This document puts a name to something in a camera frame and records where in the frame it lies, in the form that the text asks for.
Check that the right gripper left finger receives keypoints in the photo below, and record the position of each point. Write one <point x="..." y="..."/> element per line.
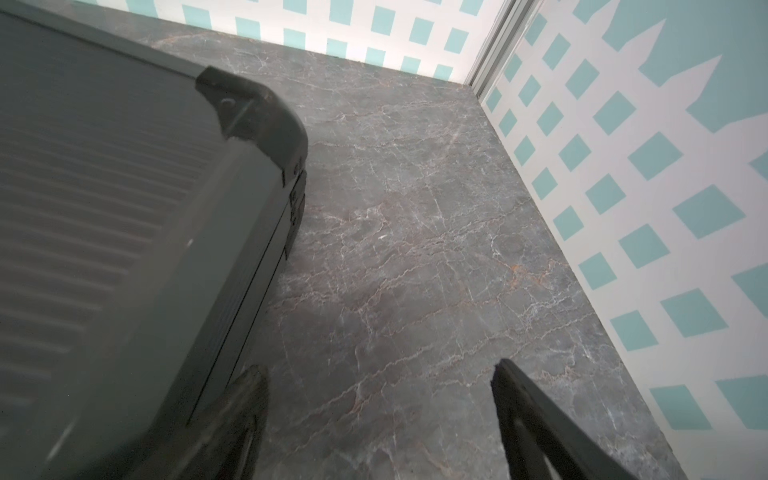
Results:
<point x="223" y="442"/>

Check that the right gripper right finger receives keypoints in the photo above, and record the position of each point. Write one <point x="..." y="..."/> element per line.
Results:
<point x="540" y="441"/>

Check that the black plastic poker case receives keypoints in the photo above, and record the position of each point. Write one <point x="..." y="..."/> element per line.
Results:
<point x="147" y="205"/>

